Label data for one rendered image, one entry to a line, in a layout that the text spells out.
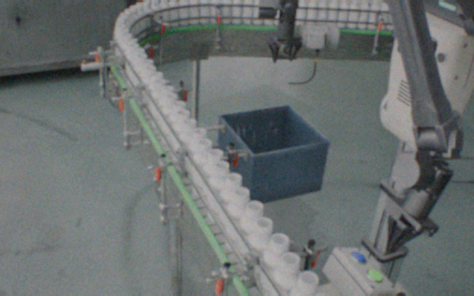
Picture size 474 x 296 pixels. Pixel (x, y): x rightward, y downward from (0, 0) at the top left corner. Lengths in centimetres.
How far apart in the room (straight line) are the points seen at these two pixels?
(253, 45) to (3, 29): 224
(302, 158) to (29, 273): 152
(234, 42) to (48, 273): 155
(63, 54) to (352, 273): 373
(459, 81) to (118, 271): 186
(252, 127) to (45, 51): 273
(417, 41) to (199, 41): 200
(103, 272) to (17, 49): 236
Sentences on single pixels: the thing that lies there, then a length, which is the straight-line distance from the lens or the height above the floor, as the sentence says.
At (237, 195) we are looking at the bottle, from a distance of 119.
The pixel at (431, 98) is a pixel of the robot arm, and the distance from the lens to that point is 99.
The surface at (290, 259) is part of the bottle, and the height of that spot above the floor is 115.
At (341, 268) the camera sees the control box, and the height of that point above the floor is 110.
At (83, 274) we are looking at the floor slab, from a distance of 268.
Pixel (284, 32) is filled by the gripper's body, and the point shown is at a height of 133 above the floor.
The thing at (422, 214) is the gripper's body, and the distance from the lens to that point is 103.
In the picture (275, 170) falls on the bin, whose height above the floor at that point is 87.
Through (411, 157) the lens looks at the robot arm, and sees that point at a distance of 95.
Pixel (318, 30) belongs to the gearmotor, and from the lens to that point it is 283.
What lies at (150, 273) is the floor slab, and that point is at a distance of 265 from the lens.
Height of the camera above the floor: 187
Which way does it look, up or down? 31 degrees down
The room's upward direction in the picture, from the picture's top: 4 degrees clockwise
